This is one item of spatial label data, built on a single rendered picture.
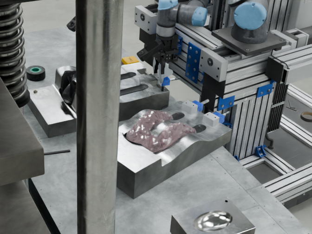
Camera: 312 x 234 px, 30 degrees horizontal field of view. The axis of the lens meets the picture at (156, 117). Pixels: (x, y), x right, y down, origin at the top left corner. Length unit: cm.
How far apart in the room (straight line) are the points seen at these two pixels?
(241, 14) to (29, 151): 148
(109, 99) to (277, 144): 256
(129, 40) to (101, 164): 392
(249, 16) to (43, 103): 84
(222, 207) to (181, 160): 28
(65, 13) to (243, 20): 312
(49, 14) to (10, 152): 434
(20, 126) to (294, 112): 284
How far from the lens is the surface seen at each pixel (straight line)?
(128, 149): 192
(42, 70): 252
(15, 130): 90
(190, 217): 175
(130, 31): 487
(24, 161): 86
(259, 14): 221
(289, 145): 331
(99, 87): 76
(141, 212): 185
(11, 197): 116
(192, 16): 229
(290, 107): 365
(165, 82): 247
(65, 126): 216
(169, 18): 231
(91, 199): 88
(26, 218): 111
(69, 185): 194
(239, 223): 176
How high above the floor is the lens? 205
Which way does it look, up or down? 33 degrees down
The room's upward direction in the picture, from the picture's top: 5 degrees clockwise
